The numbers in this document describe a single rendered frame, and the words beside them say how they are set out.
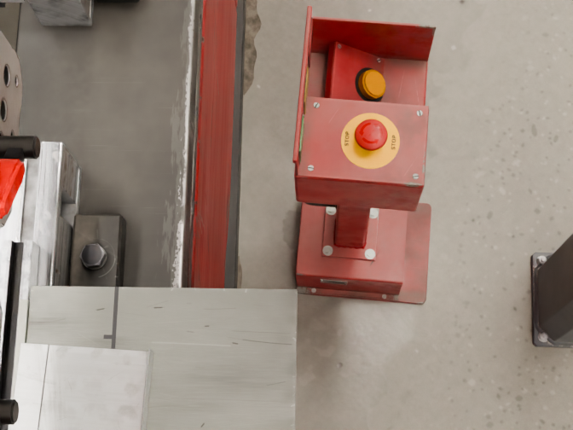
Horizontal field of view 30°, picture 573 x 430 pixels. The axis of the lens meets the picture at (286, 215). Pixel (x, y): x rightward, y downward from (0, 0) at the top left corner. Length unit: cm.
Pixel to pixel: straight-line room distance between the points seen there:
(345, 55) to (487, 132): 81
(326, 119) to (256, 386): 42
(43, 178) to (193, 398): 28
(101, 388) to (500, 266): 119
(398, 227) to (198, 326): 98
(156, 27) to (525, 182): 106
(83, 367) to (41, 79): 38
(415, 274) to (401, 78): 71
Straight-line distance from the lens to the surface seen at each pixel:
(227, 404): 104
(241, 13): 220
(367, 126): 130
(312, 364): 204
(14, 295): 110
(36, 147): 84
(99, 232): 118
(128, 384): 105
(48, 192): 114
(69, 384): 106
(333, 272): 195
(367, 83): 140
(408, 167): 131
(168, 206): 121
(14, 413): 80
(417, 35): 137
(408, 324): 206
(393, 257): 196
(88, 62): 128
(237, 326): 104
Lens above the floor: 203
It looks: 75 degrees down
